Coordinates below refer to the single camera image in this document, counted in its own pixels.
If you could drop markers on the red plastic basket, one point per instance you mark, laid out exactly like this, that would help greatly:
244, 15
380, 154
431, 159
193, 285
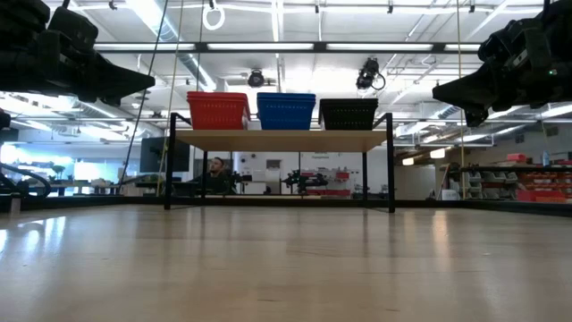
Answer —
218, 95
218, 101
218, 117

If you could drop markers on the black monitor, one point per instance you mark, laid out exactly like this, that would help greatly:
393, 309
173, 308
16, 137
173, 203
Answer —
152, 154

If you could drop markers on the round black ceiling camera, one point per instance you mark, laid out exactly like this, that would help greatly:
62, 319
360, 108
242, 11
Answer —
256, 79

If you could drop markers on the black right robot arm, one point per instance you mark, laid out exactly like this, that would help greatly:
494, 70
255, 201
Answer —
561, 15

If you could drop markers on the black background robot arm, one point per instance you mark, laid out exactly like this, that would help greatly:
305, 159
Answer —
241, 181
304, 181

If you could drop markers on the white LED light strip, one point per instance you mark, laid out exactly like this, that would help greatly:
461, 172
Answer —
143, 46
259, 46
380, 46
460, 46

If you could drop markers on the grey metal bracket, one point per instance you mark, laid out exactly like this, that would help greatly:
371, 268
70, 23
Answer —
13, 205

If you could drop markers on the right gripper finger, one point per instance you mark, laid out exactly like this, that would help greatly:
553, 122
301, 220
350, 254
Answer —
473, 96

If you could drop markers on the storage rack with bins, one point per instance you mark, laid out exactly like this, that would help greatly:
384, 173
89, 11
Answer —
543, 183

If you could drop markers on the black overhead frame bar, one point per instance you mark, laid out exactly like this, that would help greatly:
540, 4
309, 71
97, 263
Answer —
201, 46

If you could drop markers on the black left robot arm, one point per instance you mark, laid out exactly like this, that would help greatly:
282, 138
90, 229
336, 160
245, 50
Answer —
18, 15

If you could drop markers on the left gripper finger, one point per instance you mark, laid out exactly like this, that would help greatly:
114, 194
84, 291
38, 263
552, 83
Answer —
118, 82

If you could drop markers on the person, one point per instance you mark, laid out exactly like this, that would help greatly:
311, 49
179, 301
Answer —
216, 167

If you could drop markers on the background workbench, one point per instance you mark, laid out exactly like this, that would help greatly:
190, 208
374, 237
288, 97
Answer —
89, 188

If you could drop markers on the black metal table frame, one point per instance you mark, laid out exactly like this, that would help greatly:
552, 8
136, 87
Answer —
491, 206

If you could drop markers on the white rack with red bins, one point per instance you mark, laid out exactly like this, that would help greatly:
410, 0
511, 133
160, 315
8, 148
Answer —
339, 185

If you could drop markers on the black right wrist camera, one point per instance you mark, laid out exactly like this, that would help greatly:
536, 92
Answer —
500, 47

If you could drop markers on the wooden shelf with black frame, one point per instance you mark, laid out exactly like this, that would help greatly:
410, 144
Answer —
286, 141

